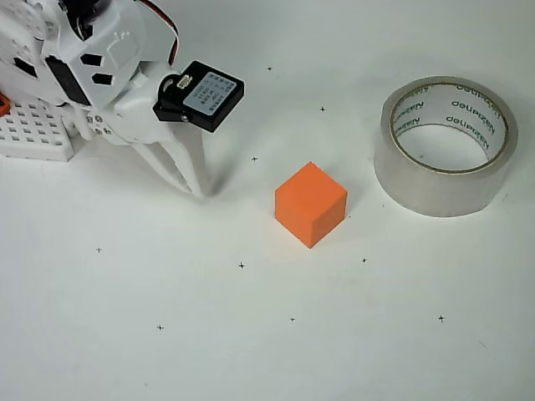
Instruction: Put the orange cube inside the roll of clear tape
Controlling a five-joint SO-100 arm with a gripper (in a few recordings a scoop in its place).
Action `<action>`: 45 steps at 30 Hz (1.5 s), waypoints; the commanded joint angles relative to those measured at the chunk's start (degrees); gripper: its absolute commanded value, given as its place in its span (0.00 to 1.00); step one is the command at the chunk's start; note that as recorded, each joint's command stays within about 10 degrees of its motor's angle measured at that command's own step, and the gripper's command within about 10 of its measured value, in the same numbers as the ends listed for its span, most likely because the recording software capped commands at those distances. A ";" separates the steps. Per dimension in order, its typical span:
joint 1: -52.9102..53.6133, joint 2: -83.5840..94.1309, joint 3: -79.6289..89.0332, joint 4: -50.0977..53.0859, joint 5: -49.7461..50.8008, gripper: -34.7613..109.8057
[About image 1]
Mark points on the white perforated base plate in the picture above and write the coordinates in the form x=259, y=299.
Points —
x=33, y=133

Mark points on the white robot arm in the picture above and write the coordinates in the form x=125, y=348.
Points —
x=50, y=37

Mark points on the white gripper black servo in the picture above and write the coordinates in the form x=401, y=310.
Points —
x=133, y=118

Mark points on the orange table clamp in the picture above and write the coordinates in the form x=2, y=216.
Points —
x=3, y=104

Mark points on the orange cube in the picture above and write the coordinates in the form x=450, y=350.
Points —
x=307, y=204

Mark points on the clear packing tape roll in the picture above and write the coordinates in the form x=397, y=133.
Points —
x=434, y=190

